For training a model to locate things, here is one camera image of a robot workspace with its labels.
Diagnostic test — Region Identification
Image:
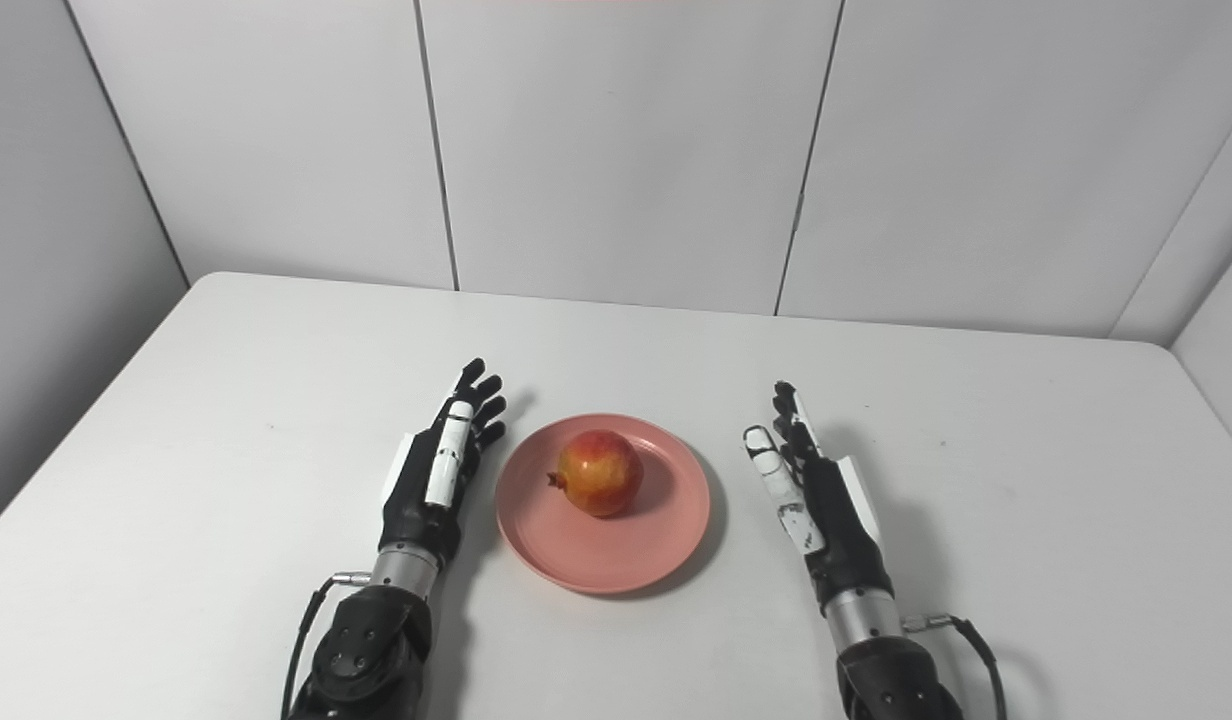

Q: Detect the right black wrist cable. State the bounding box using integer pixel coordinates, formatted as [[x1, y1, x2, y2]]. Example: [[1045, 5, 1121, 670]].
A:
[[901, 612, 1008, 720]]

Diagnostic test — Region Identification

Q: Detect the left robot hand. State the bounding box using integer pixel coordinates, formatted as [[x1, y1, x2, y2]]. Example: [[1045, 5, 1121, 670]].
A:
[[378, 357, 508, 570]]

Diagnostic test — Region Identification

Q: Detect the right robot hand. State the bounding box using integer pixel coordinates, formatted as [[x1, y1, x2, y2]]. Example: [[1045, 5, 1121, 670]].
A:
[[743, 380, 895, 614]]

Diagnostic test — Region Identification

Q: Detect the pink plate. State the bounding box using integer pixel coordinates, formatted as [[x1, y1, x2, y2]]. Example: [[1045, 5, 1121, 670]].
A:
[[495, 413, 712, 595]]

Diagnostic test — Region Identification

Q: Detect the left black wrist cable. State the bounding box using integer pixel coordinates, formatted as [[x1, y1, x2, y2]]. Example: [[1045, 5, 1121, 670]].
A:
[[280, 570, 373, 720]]

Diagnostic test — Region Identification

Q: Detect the red yellow apple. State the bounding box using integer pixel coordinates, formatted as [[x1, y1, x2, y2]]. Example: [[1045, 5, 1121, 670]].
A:
[[547, 429, 645, 518]]

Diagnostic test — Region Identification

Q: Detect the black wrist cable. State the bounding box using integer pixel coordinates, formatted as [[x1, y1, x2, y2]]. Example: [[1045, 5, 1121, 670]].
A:
[[901, 612, 1008, 720], [280, 570, 373, 720]]

